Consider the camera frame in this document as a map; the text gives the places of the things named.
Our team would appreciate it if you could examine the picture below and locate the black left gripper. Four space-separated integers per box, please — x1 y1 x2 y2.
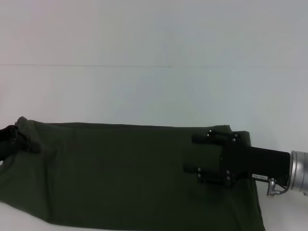
0 125 40 163

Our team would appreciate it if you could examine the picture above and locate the silver plug with cable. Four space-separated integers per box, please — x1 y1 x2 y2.
265 177 289 197

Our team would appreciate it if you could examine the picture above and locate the dark green shirt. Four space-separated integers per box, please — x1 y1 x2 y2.
0 116 252 231

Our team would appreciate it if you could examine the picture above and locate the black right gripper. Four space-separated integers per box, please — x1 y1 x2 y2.
183 129 291 188

